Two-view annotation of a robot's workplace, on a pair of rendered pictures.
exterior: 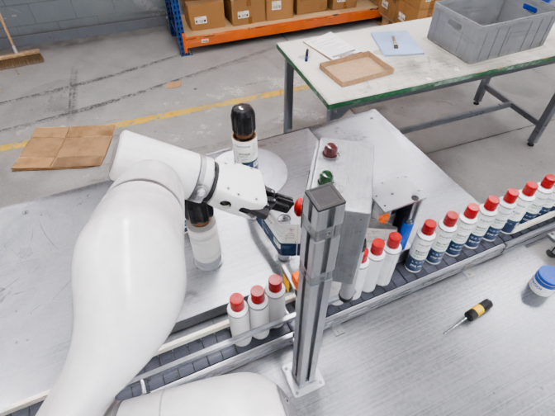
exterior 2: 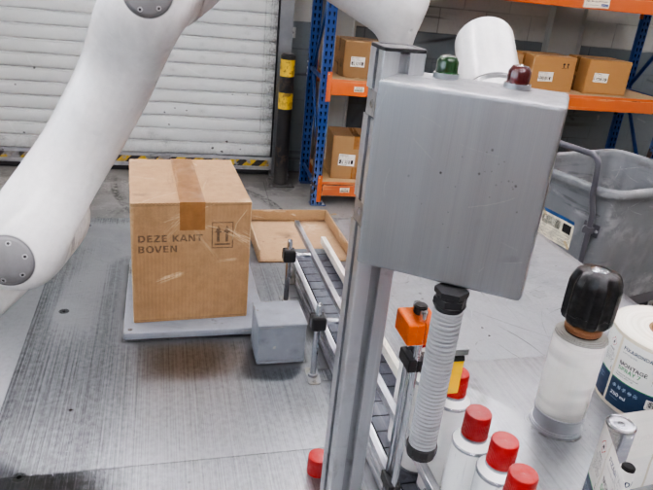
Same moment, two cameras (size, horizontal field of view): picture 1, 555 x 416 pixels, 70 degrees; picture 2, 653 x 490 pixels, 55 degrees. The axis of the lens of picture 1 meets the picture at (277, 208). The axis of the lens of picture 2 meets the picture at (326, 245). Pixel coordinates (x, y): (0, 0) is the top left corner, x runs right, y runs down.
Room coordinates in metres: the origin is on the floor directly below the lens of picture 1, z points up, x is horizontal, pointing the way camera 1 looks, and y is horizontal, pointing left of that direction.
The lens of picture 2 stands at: (0.44, -0.73, 1.56)
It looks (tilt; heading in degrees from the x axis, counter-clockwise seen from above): 23 degrees down; 98
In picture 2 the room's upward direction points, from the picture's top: 6 degrees clockwise
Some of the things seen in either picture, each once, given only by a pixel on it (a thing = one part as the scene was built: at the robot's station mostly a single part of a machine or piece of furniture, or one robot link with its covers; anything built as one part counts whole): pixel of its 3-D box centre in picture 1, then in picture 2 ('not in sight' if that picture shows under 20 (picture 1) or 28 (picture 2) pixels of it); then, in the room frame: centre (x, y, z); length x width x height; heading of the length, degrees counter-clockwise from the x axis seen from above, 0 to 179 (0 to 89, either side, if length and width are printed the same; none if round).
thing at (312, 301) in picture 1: (310, 313); (360, 331); (0.40, -0.07, 1.16); 0.04 x 0.04 x 0.67; 24
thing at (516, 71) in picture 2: (330, 149); (519, 76); (0.52, -0.09, 1.49); 0.03 x 0.03 x 0.02
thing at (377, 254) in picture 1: (372, 265); not in sight; (0.64, -0.26, 0.98); 0.05 x 0.05 x 0.20
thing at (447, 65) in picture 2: (325, 178); (447, 65); (0.45, -0.07, 1.49); 0.03 x 0.03 x 0.02
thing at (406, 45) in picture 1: (396, 43); not in sight; (2.44, -0.73, 0.81); 0.32 x 0.24 x 0.01; 7
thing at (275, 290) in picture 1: (275, 300); (445, 432); (0.53, 0.01, 0.98); 0.05 x 0.05 x 0.20
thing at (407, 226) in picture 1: (402, 238); not in sight; (0.74, -0.37, 0.98); 0.03 x 0.03 x 0.16
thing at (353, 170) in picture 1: (334, 211); (459, 180); (0.48, -0.10, 1.38); 0.17 x 0.10 x 0.19; 169
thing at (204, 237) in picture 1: (202, 228); (576, 351); (0.74, 0.21, 1.03); 0.09 x 0.09 x 0.30
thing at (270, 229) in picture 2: not in sight; (295, 233); (0.11, 0.94, 0.85); 0.30 x 0.26 x 0.04; 114
